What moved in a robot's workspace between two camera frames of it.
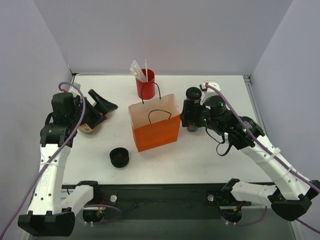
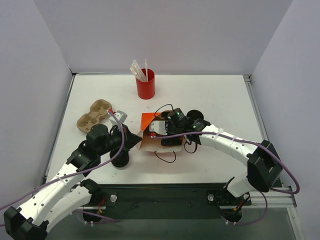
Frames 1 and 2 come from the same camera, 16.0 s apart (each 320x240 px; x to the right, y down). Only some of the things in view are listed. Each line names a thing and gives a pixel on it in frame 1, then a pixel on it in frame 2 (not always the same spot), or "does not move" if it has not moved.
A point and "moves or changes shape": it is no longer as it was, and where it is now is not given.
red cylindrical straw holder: [146, 89] does not move
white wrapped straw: [146, 71] does not move
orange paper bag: [155, 123] moves or changes shape
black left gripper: [92, 114] to [126, 136]
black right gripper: [189, 113] to [166, 128]
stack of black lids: [119, 157] does not move
